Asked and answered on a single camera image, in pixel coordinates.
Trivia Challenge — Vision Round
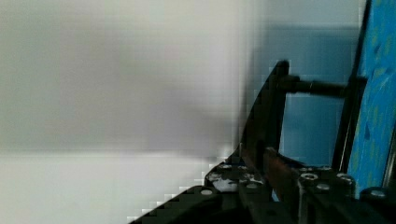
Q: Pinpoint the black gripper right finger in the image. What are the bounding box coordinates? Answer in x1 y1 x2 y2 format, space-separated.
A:
263 147 395 224

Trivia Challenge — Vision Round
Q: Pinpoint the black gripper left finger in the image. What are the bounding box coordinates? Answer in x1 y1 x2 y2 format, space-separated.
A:
129 146 299 224

